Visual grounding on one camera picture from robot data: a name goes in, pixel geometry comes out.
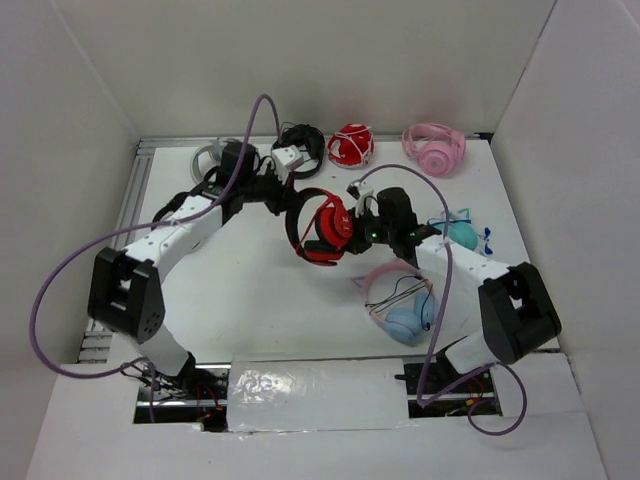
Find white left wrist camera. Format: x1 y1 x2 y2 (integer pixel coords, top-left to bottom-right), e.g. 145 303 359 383
271 145 304 182

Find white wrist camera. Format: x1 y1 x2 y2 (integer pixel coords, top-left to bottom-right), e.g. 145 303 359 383
346 180 374 218
271 145 304 182

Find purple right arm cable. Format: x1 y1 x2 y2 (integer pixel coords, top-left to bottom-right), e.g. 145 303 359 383
357 164 529 436

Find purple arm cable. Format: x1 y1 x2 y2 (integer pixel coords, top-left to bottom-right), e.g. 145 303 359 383
28 93 281 421
357 164 529 436

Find teal cat ear headphones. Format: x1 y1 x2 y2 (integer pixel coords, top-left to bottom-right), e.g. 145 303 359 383
427 208 493 257

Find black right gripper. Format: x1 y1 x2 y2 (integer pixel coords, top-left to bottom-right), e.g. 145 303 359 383
333 204 397 254

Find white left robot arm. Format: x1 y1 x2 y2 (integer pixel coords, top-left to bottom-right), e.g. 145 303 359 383
88 142 304 399

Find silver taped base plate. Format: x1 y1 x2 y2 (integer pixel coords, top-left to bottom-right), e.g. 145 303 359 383
133 357 504 434

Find red black headphones with cable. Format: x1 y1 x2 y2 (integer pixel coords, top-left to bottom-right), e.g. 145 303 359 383
285 187 354 267

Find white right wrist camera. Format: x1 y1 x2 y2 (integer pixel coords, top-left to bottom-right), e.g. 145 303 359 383
346 180 374 218

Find red white headphones wrapped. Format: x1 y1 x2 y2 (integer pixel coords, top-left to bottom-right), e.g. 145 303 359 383
327 123 375 169

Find white grey headphones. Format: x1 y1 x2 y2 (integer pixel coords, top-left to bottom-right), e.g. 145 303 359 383
190 139 223 184

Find pink round headphones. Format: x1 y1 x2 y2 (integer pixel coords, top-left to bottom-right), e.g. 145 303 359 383
401 123 466 178

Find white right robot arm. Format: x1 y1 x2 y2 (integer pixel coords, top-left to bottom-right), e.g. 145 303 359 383
347 181 562 392

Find pink blue cat ear headphones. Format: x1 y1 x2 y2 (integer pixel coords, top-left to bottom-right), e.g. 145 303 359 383
351 259 439 347

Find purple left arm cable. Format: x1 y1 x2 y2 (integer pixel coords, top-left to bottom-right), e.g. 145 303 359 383
28 93 281 421

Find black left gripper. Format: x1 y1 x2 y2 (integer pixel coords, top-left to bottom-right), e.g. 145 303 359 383
240 162 304 217

